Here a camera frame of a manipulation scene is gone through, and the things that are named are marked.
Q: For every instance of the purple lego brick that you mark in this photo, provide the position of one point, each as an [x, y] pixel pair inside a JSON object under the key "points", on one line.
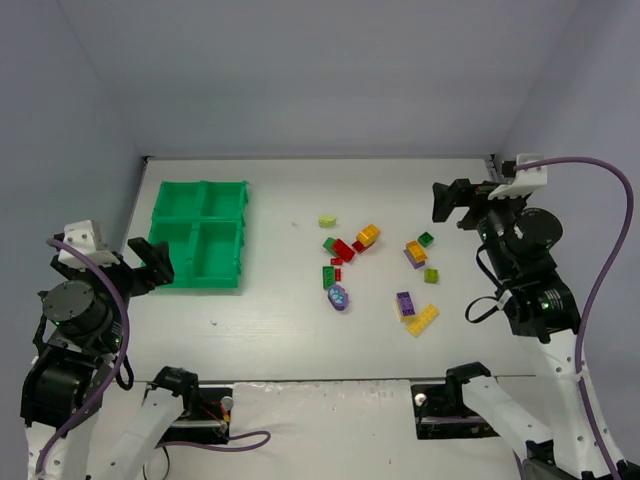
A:
{"points": [[405, 306]]}

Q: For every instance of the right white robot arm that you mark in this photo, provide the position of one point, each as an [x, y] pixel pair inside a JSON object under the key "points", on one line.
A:
{"points": [[543, 315]]}

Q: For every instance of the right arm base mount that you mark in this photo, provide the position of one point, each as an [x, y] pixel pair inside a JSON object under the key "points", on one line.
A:
{"points": [[439, 414]]}

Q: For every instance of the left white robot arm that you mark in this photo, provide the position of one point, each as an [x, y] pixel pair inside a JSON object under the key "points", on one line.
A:
{"points": [[82, 341]]}

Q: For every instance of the dark green square lego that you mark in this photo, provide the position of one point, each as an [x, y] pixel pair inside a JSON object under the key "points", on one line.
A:
{"points": [[425, 239]]}

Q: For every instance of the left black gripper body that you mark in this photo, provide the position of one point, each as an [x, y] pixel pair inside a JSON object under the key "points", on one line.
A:
{"points": [[142, 273]]}

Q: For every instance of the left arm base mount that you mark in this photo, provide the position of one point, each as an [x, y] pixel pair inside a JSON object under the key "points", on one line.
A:
{"points": [[208, 421]]}

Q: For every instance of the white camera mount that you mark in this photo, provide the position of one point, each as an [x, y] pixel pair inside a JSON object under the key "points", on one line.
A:
{"points": [[528, 178], [87, 238]]}

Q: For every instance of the small dark red lego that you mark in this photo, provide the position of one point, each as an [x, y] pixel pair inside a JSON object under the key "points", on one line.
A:
{"points": [[358, 246]]}

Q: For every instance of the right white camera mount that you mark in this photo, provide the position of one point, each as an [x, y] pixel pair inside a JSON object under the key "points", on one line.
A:
{"points": [[528, 178]]}

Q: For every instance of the orange lego on purple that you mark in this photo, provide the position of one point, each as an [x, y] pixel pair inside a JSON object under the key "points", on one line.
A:
{"points": [[416, 250]]}

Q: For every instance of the large red lego brick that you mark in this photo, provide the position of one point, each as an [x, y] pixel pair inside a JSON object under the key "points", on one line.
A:
{"points": [[343, 251]]}

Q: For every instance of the green four-compartment sorting tray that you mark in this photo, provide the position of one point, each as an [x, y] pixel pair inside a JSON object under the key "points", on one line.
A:
{"points": [[203, 224]]}

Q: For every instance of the yellow flat lego plate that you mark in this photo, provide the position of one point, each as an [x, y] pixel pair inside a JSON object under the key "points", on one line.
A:
{"points": [[417, 326]]}

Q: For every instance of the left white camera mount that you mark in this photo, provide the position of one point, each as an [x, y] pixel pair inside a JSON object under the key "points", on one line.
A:
{"points": [[87, 238]]}

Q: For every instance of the orange lego brick centre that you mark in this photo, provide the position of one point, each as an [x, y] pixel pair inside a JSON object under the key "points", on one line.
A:
{"points": [[368, 235]]}

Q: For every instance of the purple flower lego piece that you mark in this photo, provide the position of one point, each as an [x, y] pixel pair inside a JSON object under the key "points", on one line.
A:
{"points": [[338, 297]]}

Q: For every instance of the lime green square lego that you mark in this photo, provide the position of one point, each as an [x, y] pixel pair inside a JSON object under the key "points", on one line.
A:
{"points": [[431, 276]]}

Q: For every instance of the pale yellow-green lego brick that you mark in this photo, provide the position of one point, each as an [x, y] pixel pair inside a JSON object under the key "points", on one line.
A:
{"points": [[327, 221]]}

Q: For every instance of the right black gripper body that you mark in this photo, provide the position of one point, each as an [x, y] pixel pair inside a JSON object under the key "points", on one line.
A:
{"points": [[465, 203]]}

